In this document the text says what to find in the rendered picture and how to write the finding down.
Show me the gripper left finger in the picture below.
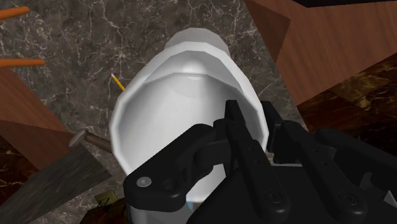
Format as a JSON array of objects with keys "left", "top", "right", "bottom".
[{"left": 123, "top": 99, "right": 292, "bottom": 224}]

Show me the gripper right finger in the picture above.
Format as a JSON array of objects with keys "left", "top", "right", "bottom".
[{"left": 260, "top": 101, "right": 397, "bottom": 224}]

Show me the dark box with yellow pattern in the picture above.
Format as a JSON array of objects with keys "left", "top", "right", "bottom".
[{"left": 80, "top": 190, "right": 128, "bottom": 224}]

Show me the brown rod with grey disc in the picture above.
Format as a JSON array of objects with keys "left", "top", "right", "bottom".
[{"left": 68, "top": 129, "right": 113, "bottom": 153}]

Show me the yellow pencil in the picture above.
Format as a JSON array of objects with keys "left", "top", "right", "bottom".
[{"left": 110, "top": 73, "right": 126, "bottom": 92}]

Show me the brown wooden cabinet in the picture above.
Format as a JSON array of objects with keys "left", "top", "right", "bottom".
[{"left": 244, "top": 0, "right": 397, "bottom": 106}]

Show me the grey wooden board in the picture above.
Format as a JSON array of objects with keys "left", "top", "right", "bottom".
[{"left": 0, "top": 145, "right": 113, "bottom": 224}]

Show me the brown wooden furniture block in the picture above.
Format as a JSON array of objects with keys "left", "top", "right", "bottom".
[{"left": 0, "top": 66, "right": 75, "bottom": 171}]

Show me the orange rod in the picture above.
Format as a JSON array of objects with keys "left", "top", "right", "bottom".
[
  {"left": 0, "top": 58, "right": 46, "bottom": 67},
  {"left": 0, "top": 6, "right": 31, "bottom": 21}
]

